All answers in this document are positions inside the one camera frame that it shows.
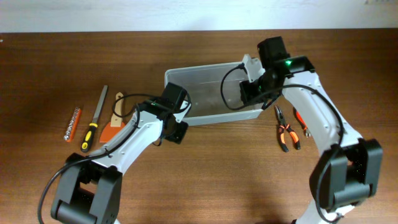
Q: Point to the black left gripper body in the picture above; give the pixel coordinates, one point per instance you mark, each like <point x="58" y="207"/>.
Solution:
<point x="177" y="132"/>

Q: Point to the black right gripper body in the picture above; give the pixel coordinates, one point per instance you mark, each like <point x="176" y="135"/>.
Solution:
<point x="249" y="93"/>

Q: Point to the clear plastic container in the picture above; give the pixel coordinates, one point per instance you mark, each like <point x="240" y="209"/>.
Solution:
<point x="213" y="89"/>

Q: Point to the orange scraper wooden handle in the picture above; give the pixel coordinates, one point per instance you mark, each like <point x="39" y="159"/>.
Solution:
<point x="116" y="123"/>

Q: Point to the metal file yellow black handle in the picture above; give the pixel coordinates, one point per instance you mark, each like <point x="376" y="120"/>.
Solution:
<point x="89" y="136"/>

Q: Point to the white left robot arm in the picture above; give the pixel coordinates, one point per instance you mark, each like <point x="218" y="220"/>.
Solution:
<point x="89" y="190"/>

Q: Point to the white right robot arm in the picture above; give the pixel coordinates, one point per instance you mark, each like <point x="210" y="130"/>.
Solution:
<point x="347" y="172"/>

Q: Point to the small red cutting pliers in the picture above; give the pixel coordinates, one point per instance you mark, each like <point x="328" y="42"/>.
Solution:
<point x="306" y="131"/>

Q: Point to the orange socket bit holder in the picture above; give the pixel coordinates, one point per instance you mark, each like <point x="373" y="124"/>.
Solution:
<point x="72" y="126"/>

